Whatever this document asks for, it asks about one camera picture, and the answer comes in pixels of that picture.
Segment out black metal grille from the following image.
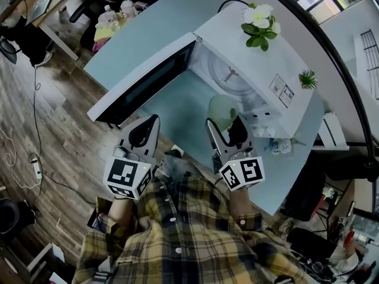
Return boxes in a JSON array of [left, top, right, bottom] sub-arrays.
[[359, 28, 379, 100]]

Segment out person's grey jeans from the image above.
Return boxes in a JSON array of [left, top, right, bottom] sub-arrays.
[[153, 154, 193, 186]]

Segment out black bag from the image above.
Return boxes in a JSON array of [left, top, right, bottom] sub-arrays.
[[285, 228, 338, 262]]

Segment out person's yellow plaid shirt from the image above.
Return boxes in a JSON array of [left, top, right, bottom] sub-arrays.
[[72, 170, 311, 284]]

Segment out white floor cable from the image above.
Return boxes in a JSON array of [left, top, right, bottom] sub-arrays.
[[0, 127, 41, 191]]

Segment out person's right forearm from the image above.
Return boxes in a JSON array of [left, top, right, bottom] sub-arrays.
[[229, 188, 252, 218]]

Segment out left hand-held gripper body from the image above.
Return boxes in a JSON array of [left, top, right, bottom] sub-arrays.
[[102, 141, 156, 201]]

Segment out black smartphone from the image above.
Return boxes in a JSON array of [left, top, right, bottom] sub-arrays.
[[86, 198, 104, 230]]

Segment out grey laptop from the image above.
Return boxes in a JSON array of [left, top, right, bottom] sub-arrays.
[[25, 0, 56, 26]]

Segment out black floor cable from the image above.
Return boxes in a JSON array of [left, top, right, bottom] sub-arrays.
[[28, 65, 97, 205]]

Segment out small white figurine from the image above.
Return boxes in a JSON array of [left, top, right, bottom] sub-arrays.
[[322, 185, 338, 200]]

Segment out white low shelf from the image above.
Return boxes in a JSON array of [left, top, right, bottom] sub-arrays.
[[0, 243, 65, 284]]

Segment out translucent green cup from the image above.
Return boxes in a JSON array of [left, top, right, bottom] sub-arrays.
[[207, 95, 240, 131]]

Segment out pink cloth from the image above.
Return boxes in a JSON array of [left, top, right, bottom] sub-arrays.
[[92, 38, 107, 53]]

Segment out black railing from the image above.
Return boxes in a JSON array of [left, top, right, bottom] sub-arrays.
[[254, 0, 379, 183]]

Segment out small spiky potted plant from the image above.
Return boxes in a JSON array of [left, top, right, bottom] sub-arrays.
[[297, 69, 318, 91]]

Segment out yellow cloth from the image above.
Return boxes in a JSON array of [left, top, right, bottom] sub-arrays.
[[94, 19, 122, 43]]

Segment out person's left forearm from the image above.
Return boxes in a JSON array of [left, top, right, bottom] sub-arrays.
[[108, 198, 134, 227]]

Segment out black office chair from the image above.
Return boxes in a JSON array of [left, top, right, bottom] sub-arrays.
[[69, 0, 175, 53]]

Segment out white artificial flower bouquet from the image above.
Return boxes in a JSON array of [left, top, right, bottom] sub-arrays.
[[264, 133, 307, 156]]

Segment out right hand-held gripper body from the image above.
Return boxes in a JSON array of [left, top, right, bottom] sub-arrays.
[[211, 148, 266, 193]]

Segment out white microwave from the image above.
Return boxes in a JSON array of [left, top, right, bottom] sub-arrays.
[[86, 3, 316, 139]]

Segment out clear plastic bottle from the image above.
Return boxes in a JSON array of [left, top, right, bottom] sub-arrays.
[[97, 4, 121, 31]]

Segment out white flower potted plant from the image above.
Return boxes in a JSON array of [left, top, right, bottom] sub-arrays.
[[240, 3, 282, 52]]

